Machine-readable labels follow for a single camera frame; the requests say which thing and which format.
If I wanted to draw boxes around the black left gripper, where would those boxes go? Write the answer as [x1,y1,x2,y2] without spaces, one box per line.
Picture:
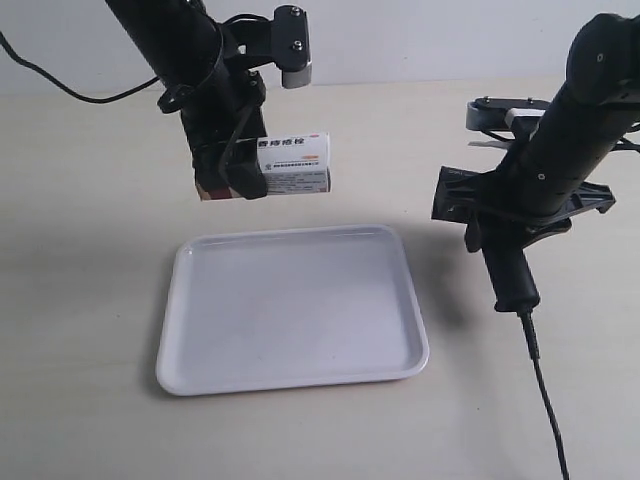
[157,67,268,201]

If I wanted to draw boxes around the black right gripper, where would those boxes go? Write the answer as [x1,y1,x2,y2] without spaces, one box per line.
[435,134,614,253]

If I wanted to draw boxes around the black barcode scanner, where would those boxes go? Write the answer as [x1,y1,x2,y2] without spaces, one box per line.
[431,194,540,316]

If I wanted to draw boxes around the white red medicine box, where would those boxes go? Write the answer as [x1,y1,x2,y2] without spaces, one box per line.
[219,132,331,199]

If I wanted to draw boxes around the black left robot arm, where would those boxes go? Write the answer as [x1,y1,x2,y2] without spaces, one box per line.
[108,1,268,200]

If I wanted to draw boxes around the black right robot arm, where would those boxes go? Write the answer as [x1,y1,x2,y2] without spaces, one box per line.
[432,13,639,251]

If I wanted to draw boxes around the white plastic tray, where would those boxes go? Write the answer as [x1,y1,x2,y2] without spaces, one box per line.
[155,225,429,397]

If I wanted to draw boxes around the black scanner cable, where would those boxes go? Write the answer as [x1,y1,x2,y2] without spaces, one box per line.
[519,310,571,480]

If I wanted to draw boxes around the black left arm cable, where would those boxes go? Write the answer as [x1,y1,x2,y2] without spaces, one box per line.
[0,29,161,105]

